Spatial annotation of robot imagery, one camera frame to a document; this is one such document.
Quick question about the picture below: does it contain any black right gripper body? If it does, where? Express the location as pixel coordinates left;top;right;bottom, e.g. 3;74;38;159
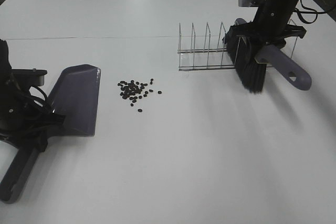
253;0;294;42

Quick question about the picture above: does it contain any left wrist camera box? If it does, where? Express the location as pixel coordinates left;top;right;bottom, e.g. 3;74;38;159
12;69;48;89

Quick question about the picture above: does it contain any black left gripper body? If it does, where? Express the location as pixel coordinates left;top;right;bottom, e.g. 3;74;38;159
1;95;55;145

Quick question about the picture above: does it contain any pile of coffee beans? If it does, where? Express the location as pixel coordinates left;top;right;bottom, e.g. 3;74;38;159
117;78;154;107

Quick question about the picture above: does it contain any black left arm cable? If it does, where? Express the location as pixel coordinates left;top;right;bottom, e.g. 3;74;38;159
26;84;53;114

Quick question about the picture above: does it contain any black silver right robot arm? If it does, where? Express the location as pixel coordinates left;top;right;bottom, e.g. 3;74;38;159
223;0;306;48

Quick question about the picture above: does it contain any purple plastic dustpan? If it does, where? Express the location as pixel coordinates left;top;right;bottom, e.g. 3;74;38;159
1;65;101;204

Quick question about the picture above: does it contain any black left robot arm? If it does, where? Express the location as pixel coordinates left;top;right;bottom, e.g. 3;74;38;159
1;40;59;149

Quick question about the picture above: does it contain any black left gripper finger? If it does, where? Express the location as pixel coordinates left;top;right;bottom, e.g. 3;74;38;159
32;130;48;153

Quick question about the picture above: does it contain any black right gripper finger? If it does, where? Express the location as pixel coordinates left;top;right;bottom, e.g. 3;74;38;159
265;24;307;48
229;23;256;38

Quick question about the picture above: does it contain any chrome wire dish rack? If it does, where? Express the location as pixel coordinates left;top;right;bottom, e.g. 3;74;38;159
177;26;305;79

